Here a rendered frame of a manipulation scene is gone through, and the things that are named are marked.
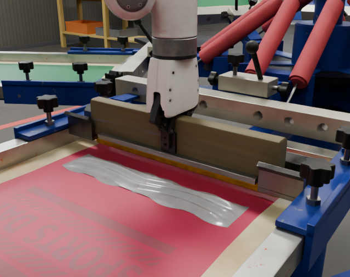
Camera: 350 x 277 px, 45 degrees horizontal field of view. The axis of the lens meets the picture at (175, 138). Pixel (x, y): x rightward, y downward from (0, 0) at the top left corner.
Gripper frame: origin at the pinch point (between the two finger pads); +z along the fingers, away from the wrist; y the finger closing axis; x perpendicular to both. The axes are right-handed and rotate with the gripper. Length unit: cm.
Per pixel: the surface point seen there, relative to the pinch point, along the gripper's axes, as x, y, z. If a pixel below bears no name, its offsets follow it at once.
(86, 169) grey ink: -12.3, 10.8, 5.5
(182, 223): 11.9, 14.6, 6.0
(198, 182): 6.8, 2.3, 6.0
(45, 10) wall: -659, -481, 34
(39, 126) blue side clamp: -28.8, 8.0, 1.3
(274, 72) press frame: -2.0, -47.9, -3.3
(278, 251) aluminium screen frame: 27.5, 17.3, 2.6
